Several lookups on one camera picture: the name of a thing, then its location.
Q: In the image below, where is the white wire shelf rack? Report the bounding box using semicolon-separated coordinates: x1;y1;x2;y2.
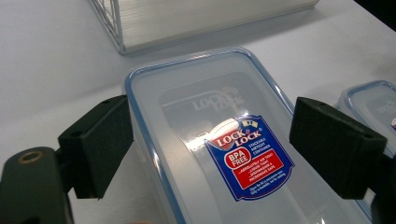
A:
88;0;320;56

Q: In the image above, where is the small clear food container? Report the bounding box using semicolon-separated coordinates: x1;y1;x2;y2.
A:
334;79;396;158

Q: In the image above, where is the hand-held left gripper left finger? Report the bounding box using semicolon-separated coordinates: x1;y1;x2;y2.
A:
55;94;134;200

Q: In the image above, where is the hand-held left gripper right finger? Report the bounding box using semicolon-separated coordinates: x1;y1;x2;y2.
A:
289;96;389;200

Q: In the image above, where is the light blue table mat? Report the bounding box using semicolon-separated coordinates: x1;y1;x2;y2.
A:
0;0;396;224

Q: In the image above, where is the large clear food container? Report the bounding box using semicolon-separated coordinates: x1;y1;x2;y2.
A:
124;46;375;224

